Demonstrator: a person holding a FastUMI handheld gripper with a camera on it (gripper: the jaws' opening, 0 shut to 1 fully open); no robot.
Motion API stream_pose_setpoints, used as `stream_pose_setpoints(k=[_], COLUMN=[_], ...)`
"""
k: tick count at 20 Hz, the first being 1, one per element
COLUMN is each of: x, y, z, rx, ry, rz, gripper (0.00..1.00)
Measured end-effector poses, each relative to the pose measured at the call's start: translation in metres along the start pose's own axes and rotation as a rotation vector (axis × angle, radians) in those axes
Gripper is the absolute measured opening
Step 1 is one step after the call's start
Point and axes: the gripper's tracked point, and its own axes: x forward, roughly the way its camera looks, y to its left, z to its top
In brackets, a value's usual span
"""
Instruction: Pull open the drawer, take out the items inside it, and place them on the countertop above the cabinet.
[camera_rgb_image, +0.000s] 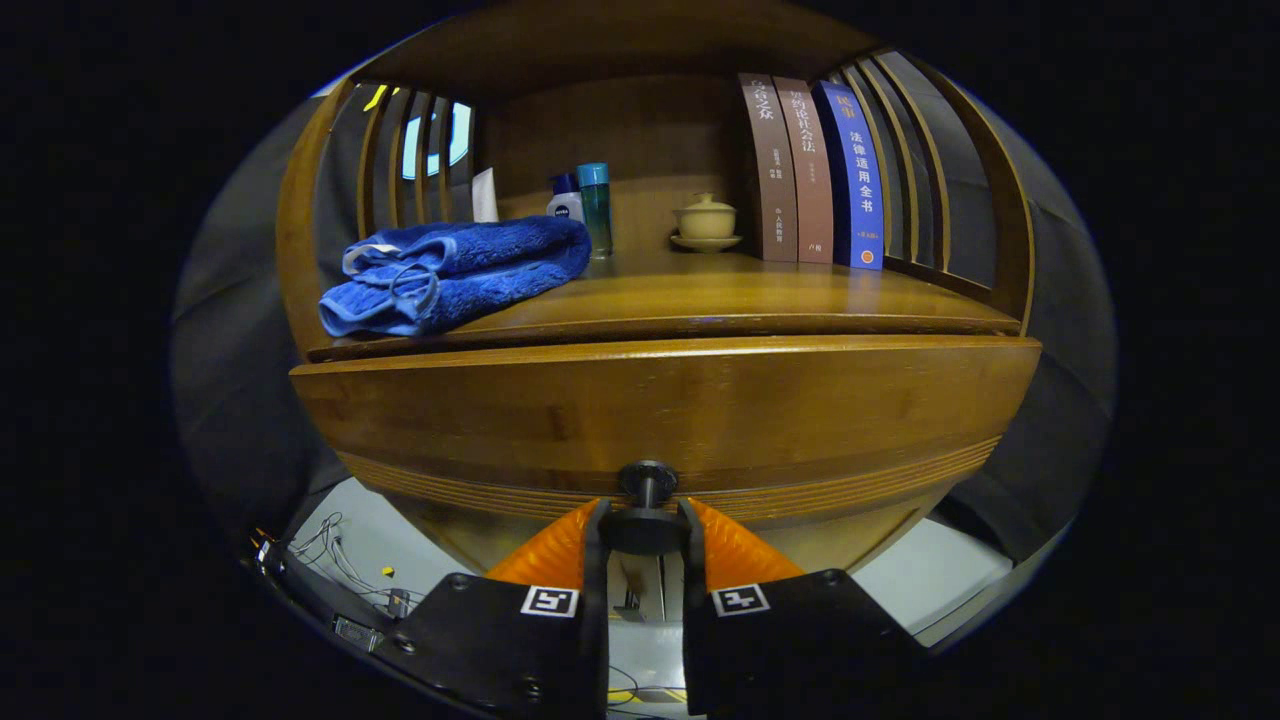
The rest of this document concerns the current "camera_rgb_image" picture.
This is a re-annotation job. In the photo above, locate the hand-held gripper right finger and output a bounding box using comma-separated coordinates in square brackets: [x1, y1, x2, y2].
[678, 497, 931, 717]

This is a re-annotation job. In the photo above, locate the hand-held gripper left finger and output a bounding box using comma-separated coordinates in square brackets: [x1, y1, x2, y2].
[385, 497, 613, 719]

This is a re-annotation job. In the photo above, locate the wooden cabinet door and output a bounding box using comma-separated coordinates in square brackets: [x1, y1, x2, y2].
[665, 500, 931, 621]
[390, 485, 661, 621]

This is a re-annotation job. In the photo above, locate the wooden countertop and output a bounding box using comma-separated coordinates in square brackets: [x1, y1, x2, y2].
[305, 248, 1021, 363]

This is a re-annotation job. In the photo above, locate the wooden cabinet with slatted sides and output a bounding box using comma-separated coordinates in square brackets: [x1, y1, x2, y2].
[275, 0, 1043, 621]

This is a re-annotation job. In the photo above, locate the folded blue towel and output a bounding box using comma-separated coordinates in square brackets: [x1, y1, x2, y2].
[318, 215, 593, 339]

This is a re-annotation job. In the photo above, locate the beige lidded teacup with saucer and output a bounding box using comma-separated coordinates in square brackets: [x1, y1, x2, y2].
[669, 192, 744, 254]

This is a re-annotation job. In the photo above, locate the teal transparent bottle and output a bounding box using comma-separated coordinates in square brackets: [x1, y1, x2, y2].
[576, 162, 614, 259]

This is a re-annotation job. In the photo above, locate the white bottle with blue cap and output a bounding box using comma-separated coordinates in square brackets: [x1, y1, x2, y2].
[546, 173, 585, 223]

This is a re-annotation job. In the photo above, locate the dark brown book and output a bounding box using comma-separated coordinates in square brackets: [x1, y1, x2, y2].
[738, 72, 799, 264]

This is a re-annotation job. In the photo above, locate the reddish brown book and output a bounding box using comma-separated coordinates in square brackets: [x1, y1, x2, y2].
[772, 76, 835, 266]

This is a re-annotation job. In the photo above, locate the blue book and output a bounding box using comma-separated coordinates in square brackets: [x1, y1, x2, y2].
[812, 80, 887, 271]

